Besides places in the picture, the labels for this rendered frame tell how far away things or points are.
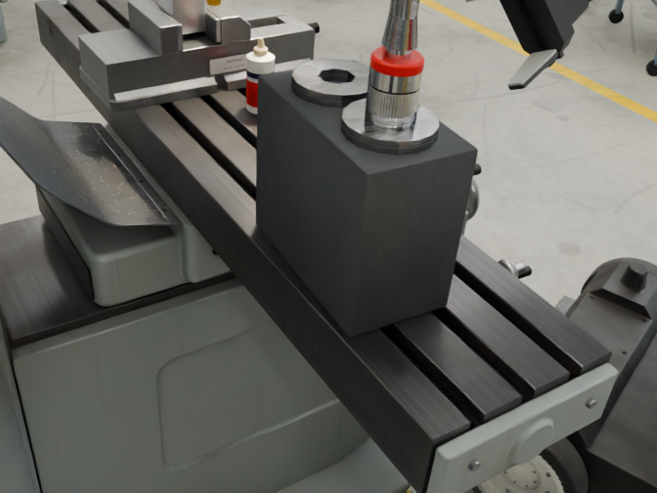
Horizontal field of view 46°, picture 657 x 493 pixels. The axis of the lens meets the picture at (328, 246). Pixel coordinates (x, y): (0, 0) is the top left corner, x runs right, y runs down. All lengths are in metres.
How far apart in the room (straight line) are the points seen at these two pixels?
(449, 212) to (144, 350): 0.58
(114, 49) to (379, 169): 0.63
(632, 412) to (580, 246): 1.46
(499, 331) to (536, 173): 2.36
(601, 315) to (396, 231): 0.84
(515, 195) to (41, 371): 2.16
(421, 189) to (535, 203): 2.26
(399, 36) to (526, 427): 0.37
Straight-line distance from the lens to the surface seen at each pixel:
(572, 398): 0.79
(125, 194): 1.10
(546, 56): 0.88
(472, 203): 1.57
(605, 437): 1.31
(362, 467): 1.65
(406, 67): 0.68
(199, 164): 1.04
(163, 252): 1.09
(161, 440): 1.34
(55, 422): 1.21
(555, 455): 1.23
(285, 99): 0.78
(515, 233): 2.76
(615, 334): 1.47
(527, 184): 3.06
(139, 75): 1.18
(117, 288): 1.10
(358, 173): 0.67
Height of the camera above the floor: 1.48
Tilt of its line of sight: 36 degrees down
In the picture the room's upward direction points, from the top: 5 degrees clockwise
